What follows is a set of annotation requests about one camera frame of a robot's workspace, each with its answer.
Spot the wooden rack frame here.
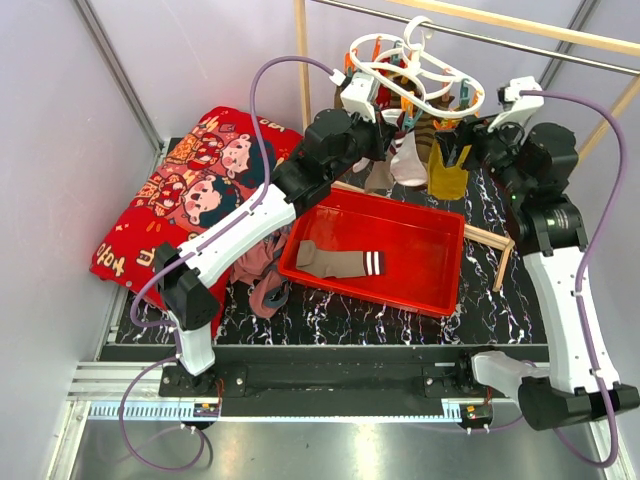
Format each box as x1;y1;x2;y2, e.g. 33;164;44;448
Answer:
291;0;640;291

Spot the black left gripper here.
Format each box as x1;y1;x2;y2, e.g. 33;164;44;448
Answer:
326;104;398;182

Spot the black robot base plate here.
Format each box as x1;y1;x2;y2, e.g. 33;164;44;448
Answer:
159;345;489;398

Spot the maroon striped cuff sock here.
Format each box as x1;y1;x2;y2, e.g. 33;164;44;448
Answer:
364;130;407;193

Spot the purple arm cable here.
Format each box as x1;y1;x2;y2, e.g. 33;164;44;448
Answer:
118;55;346;474
519;89;629;469

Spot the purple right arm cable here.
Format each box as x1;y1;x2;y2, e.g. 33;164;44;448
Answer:
519;89;629;469

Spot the red christmas sock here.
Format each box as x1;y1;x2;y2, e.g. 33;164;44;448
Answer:
376;86;398;110

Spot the red cartoon bear pillow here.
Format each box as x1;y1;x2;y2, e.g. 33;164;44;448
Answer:
89;105;311;337

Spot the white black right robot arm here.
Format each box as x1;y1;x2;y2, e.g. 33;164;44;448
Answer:
435;117;639;431

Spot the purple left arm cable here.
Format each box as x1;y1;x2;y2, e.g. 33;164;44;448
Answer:
118;55;346;474

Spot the red plastic bin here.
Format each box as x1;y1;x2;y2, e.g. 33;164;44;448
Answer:
279;188;465;317

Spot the brown hanging sock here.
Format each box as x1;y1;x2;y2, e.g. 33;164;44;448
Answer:
414;113;436;163

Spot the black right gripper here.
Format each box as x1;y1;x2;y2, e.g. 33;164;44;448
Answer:
433;107;531;201

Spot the metal hanging rod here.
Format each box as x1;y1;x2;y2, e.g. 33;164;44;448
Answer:
309;0;640;76

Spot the white round clip hanger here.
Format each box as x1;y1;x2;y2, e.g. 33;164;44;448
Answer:
348;15;486;119

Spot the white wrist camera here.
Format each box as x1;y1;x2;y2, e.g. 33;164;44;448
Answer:
488;76;544;133
329;69;379;124

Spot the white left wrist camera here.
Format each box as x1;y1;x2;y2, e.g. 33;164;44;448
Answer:
329;69;379;124

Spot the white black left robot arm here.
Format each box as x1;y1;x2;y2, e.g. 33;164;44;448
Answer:
155;109;399;396

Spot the pink and teal garment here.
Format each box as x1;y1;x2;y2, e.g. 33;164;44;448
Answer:
230;232;290;319

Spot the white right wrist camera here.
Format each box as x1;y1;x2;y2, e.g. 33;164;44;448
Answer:
488;76;544;133

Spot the mustard yellow hanging sock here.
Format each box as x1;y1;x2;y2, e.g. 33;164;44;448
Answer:
427;143;471;200

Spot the taupe ribbed sock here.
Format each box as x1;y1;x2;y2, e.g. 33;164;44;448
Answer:
296;240;386;278

